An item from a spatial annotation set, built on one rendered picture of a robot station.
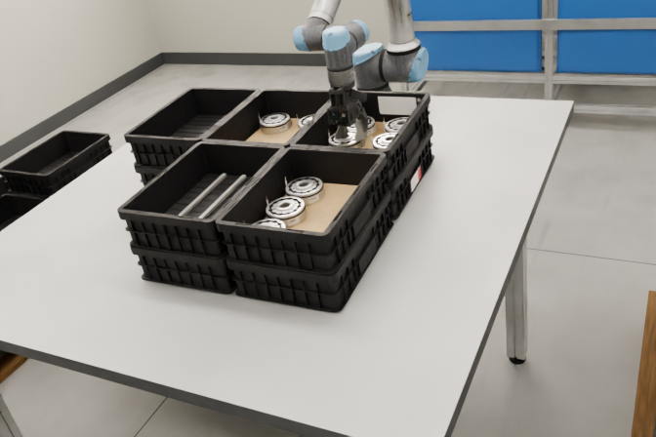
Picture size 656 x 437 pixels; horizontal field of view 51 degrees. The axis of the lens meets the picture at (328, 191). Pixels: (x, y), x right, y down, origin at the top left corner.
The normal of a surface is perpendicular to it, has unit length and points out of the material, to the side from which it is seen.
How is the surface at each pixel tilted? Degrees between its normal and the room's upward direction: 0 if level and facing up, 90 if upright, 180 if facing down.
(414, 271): 0
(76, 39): 90
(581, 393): 0
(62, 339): 0
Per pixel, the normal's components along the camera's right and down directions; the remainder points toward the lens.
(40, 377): -0.15, -0.86
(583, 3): -0.43, 0.50
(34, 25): 0.89, 0.09
